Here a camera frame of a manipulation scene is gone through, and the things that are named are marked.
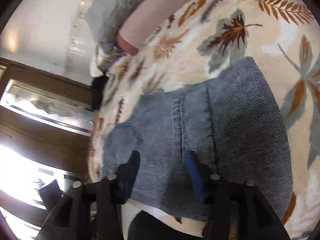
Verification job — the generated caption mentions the wooden door with glass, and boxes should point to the wooden door with glass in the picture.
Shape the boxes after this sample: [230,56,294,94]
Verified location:
[0,57,96,240]

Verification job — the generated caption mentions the blue denim pants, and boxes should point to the blue denim pants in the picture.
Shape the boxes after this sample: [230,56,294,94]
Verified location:
[102,57,293,221]

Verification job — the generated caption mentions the grey quilted pillow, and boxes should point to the grey quilted pillow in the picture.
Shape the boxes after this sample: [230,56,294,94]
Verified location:
[85,0,144,54]

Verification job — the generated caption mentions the black garment at sofa edge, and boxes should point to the black garment at sofa edge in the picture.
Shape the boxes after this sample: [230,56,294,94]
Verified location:
[91,75,108,111]

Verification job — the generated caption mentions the white cloth beside pillow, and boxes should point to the white cloth beside pillow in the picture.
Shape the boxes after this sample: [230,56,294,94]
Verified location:
[89,47,108,78]

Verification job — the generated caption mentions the leaf pattern plush blanket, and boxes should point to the leaf pattern plush blanket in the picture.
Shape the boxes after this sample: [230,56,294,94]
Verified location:
[88,0,319,239]

